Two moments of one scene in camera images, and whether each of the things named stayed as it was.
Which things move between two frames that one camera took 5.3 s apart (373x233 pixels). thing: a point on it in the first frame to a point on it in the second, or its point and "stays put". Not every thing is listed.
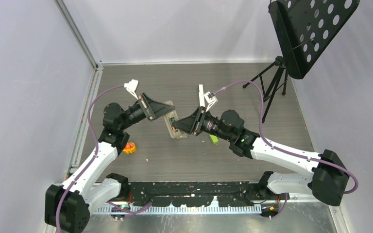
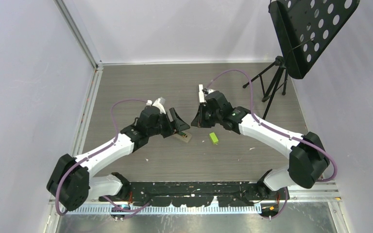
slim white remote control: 201,95 stays put
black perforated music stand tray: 304,29 stays put
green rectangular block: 214,139 stays put
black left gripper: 154,109 to 173,127
